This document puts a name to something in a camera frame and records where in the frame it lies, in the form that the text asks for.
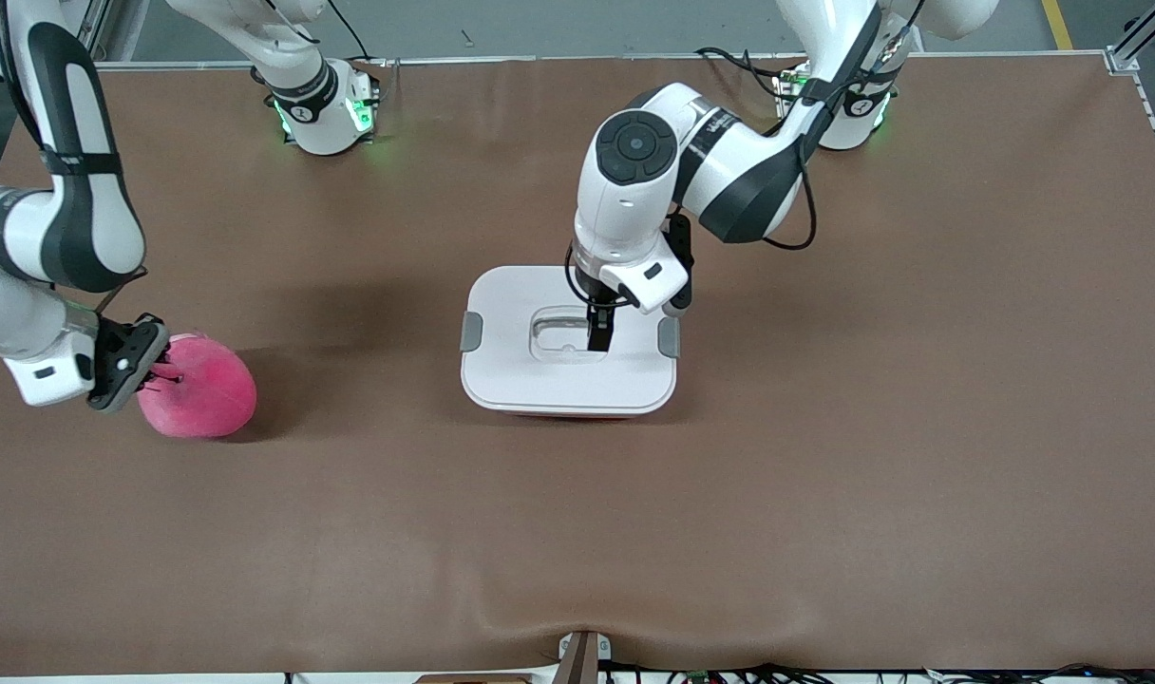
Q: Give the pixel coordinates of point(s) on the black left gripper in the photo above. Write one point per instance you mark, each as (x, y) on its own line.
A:
(598, 323)

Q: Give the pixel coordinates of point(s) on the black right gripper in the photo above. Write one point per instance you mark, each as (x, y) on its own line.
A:
(162, 368)

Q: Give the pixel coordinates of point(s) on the pink plush toy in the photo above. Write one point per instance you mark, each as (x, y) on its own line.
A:
(207, 394)

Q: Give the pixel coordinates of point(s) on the grey lid clip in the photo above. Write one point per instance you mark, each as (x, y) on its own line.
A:
(669, 338)
(471, 332)

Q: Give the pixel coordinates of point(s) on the white plastic box lid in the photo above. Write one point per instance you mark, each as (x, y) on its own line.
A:
(511, 380)

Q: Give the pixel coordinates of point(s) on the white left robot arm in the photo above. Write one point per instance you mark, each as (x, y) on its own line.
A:
(634, 199)

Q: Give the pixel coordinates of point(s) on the pink plastic storage box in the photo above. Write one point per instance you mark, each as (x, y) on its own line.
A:
(577, 415)

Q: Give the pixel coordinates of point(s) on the brown table mat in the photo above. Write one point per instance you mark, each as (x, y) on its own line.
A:
(824, 475)

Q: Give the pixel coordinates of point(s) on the wooden board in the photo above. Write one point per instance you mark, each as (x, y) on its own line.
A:
(473, 679)

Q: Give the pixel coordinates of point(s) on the black right camera bracket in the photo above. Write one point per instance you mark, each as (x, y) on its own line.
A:
(112, 375)

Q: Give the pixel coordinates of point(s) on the black camera bracket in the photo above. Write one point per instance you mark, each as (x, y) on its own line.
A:
(112, 375)
(680, 256)

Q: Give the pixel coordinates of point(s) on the black left camera bracket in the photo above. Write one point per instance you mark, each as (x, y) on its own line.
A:
(680, 256)

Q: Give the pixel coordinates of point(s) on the aluminium table frame rail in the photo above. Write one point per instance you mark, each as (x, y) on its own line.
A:
(539, 59)

